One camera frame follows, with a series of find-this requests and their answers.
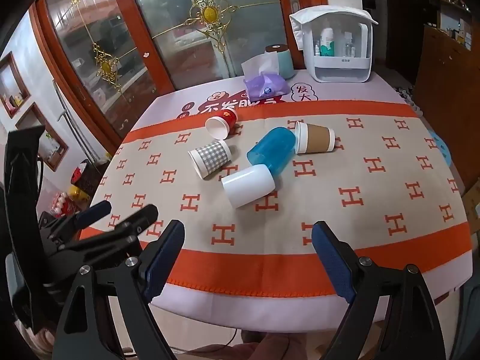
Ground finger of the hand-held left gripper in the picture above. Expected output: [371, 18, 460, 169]
[39, 200, 113, 241]
[50, 204, 160, 272]

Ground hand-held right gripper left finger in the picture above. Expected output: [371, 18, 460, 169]
[52, 219, 186, 360]

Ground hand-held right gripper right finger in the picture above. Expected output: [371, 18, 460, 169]
[312, 220, 448, 360]

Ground grey checked paper cup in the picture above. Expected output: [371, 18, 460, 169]
[188, 139, 232, 179]

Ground white plastic cup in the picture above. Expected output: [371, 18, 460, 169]
[221, 164, 277, 209]

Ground brown sleeved paper cup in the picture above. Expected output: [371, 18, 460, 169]
[293, 121, 335, 155]

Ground blue plastic cup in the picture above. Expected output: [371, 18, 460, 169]
[246, 127, 299, 176]

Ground red paper cup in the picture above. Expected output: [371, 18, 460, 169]
[205, 109, 239, 139]

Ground dark tissue box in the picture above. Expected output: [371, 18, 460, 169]
[70, 159, 110, 196]

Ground pink printed table cover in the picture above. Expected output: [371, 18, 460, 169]
[79, 68, 474, 334]

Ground grey radiator pipes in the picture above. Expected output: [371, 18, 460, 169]
[52, 80, 110, 166]

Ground orange beige patterned blanket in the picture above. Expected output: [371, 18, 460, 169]
[79, 99, 474, 295]

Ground blue round mat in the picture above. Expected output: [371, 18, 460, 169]
[425, 127, 455, 166]

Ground orange framed glass door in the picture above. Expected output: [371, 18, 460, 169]
[124, 0, 328, 88]
[35, 0, 177, 152]

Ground purple tissue pack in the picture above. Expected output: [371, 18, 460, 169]
[241, 53, 289, 98]

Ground white cosmetics organiser box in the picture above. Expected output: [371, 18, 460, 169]
[289, 5, 379, 84]

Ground dark wooden cabinet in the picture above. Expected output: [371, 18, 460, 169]
[413, 23, 480, 196]

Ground teal canister with brown lid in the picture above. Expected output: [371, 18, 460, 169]
[265, 44, 295, 80]

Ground white green bottle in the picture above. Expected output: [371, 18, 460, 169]
[320, 28, 336, 57]

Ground shelf of small bottles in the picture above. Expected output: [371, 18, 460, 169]
[420, 0, 480, 51]

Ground wooden framed wall niche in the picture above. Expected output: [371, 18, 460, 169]
[16, 103, 70, 173]
[0, 52, 32, 118]

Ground black cable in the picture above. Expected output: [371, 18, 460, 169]
[124, 326, 245, 358]

